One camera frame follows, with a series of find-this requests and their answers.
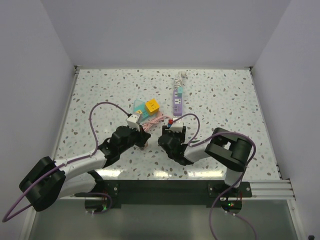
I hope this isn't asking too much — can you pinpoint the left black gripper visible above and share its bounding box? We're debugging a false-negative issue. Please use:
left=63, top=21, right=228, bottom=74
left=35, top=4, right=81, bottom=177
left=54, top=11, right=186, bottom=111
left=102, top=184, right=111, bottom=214
left=118, top=123, right=151, bottom=154

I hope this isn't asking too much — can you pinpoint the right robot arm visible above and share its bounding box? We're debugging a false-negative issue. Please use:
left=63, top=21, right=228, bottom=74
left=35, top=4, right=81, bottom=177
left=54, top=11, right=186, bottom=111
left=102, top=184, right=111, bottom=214
left=157, top=127, right=257, bottom=197

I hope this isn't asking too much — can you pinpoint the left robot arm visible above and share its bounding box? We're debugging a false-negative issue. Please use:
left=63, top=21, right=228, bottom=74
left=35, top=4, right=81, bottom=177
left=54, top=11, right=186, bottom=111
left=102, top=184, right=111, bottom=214
left=19, top=126, right=151, bottom=212

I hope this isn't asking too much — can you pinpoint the teal power strip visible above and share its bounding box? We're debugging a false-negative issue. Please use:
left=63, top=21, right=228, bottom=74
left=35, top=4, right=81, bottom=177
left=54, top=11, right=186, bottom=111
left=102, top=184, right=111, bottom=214
left=133, top=99, right=150, bottom=121

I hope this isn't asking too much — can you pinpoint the yellow cube socket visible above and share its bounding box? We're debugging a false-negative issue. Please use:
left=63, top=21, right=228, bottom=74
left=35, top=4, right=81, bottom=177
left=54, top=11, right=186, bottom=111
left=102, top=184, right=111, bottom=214
left=145, top=98, right=160, bottom=116

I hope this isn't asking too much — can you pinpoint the purple power strip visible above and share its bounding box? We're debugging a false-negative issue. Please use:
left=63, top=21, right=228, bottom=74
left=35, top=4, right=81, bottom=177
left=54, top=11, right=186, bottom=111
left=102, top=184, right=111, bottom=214
left=173, top=86, right=183, bottom=117

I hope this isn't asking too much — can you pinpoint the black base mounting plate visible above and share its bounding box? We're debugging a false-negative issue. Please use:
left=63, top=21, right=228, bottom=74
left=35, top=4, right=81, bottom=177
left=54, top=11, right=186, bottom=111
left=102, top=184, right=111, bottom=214
left=74, top=170, right=253, bottom=210

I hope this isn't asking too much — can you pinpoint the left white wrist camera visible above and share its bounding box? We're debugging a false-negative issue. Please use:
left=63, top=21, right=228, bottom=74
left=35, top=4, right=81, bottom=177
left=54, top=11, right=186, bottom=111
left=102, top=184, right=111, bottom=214
left=126, top=112, right=141, bottom=132

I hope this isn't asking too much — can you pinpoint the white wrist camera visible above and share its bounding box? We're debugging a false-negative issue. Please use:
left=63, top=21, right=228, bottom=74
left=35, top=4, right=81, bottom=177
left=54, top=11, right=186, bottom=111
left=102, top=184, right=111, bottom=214
left=126, top=112, right=141, bottom=132
left=167, top=118, right=184, bottom=133

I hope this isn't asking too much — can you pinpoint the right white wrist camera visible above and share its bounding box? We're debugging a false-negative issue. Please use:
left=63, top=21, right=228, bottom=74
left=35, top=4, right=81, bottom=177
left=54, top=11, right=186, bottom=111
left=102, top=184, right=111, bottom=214
left=167, top=118, right=184, bottom=133

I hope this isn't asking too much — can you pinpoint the pink coiled cord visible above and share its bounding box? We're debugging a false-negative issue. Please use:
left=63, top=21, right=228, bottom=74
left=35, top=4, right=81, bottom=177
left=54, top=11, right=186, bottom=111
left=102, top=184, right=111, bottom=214
left=142, top=111, right=173, bottom=132

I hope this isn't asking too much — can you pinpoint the striped braided cord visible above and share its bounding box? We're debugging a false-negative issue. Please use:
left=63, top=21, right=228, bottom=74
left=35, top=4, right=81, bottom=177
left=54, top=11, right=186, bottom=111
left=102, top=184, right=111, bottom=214
left=173, top=71, right=187, bottom=88

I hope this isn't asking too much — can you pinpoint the aluminium rail frame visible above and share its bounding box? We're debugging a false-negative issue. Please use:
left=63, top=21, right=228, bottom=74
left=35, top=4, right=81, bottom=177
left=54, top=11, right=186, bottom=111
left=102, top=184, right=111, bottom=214
left=22, top=66, right=298, bottom=240

